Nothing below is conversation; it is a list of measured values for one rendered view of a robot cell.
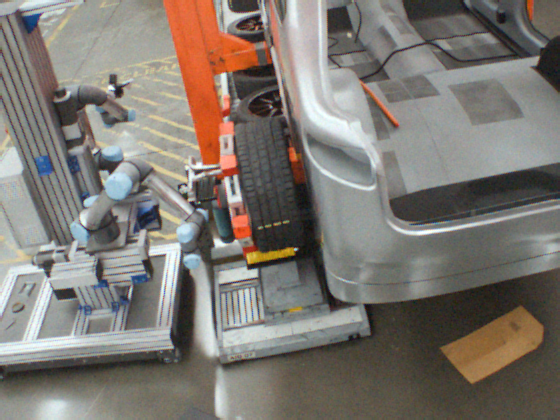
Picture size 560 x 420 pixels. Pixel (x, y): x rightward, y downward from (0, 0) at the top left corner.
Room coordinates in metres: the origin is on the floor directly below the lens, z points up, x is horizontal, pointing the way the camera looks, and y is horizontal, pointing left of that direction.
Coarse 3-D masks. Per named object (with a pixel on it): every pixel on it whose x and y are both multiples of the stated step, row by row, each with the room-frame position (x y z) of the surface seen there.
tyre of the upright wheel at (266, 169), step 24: (264, 120) 3.10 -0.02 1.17; (240, 144) 2.91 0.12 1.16; (264, 144) 2.88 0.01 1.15; (240, 168) 2.81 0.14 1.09; (264, 168) 2.78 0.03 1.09; (288, 168) 2.77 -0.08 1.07; (264, 192) 2.72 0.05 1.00; (288, 192) 2.71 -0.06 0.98; (264, 216) 2.68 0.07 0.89; (288, 216) 2.68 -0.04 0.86; (264, 240) 2.70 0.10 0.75; (288, 240) 2.71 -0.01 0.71
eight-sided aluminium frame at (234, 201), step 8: (224, 136) 3.11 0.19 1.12; (232, 136) 3.09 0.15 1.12; (224, 144) 3.06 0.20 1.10; (232, 144) 3.04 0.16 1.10; (224, 152) 2.95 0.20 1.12; (232, 152) 2.93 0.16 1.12; (240, 176) 3.24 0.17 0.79; (240, 192) 2.79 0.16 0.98; (232, 200) 2.75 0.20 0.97; (240, 200) 2.74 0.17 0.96; (232, 208) 2.74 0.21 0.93; (240, 208) 2.74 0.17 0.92; (232, 216) 2.74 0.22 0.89; (240, 240) 2.74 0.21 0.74; (248, 240) 2.76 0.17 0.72
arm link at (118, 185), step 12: (120, 168) 2.66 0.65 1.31; (132, 168) 2.67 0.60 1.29; (108, 180) 2.60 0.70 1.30; (120, 180) 2.59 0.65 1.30; (132, 180) 2.62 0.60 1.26; (108, 192) 2.60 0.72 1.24; (120, 192) 2.58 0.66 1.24; (96, 204) 2.68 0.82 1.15; (108, 204) 2.65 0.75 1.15; (84, 216) 2.74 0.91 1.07; (96, 216) 2.69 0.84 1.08; (72, 228) 2.73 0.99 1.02; (84, 228) 2.71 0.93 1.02; (96, 228) 2.72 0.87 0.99; (84, 240) 2.71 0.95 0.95
